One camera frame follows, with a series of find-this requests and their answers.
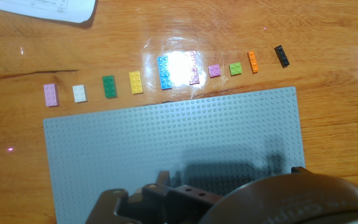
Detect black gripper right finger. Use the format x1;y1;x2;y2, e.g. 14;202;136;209
290;166;311;175

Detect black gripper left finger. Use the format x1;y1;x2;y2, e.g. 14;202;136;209
85;170;223;224

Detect narrow black Lego brick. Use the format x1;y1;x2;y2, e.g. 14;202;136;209
273;45;290;68

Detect narrow orange Lego brick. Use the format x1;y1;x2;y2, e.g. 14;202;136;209
247;50;259;74

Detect small lime Lego plate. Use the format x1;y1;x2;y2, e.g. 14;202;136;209
229;62;243;77

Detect grey Lego baseplate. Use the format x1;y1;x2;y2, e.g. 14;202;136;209
42;86;306;224

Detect yellow Lego brick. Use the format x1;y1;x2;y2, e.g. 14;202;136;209
128;70;144;95

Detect dark green Lego brick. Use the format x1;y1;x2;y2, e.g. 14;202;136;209
102;75;118;99

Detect long blue Lego brick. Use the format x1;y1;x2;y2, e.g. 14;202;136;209
157;55;173;90

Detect small magenta Lego plate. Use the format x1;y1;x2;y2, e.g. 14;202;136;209
208;63;222;78

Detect white Lego brick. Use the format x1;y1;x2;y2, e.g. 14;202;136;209
72;84;88;103

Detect long red Lego brick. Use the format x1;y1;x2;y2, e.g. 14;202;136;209
185;50;201;85

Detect light pink Lego brick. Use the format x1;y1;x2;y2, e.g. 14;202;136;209
43;83;60;108

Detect wooden board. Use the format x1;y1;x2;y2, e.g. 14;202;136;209
0;0;358;224

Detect white printed paper sheets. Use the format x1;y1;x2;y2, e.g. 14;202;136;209
0;0;96;24

